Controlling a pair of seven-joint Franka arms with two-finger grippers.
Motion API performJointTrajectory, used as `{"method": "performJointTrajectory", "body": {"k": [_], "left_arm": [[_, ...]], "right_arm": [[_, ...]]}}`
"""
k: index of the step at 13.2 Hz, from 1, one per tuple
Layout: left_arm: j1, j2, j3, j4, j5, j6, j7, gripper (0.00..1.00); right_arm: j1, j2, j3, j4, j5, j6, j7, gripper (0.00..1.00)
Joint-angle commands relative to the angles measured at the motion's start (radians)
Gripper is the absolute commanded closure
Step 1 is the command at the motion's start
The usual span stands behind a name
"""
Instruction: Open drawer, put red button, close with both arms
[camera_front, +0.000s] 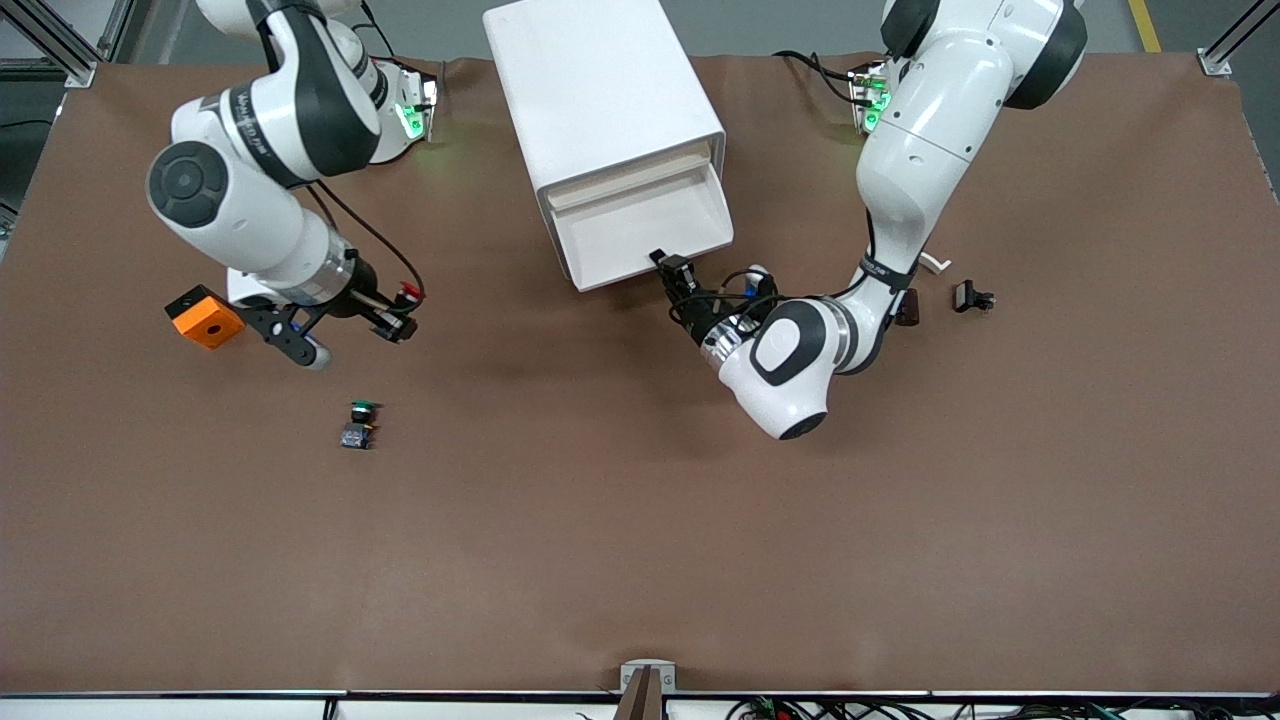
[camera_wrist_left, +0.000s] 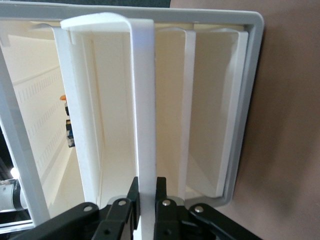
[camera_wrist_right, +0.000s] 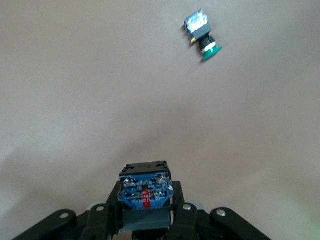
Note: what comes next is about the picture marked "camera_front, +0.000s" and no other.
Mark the red push button switch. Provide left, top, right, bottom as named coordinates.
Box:
left=378, top=283, right=427, bottom=344

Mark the white drawer with black handle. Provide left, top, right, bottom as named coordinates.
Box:
left=548, top=163, right=736, bottom=294

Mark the orange box with black base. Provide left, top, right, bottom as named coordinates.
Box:
left=165, top=284, right=247, bottom=351

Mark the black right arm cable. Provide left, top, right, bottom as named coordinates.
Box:
left=300, top=180, right=426, bottom=301

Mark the green push button switch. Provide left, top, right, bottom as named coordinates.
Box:
left=340, top=399, right=381, bottom=451

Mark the black cable at arm base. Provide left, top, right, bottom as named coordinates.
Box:
left=775, top=48, right=866, bottom=106

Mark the small metal table bracket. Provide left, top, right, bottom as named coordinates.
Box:
left=620, top=660, right=677, bottom=693

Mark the white table edge rail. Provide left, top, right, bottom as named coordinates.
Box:
left=0, top=690, right=1280, bottom=720

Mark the bundle of cables under table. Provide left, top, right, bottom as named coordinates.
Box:
left=725, top=697, right=1280, bottom=720

